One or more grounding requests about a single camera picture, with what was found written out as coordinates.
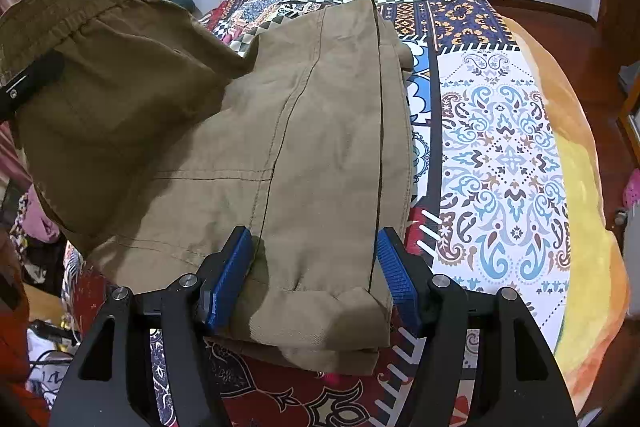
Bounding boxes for olive khaki pants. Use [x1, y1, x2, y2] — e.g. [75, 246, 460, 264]
[18, 0, 412, 376]

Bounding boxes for patchwork patterned bed quilt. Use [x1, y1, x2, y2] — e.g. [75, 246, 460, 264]
[8, 0, 574, 427]

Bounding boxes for pink folded cloth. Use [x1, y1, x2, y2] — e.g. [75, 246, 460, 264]
[23, 184, 60, 244]

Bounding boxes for yellow orange blanket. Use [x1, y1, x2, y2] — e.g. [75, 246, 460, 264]
[504, 17, 630, 412]

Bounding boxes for pink slipper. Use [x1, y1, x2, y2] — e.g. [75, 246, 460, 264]
[622, 168, 640, 209]

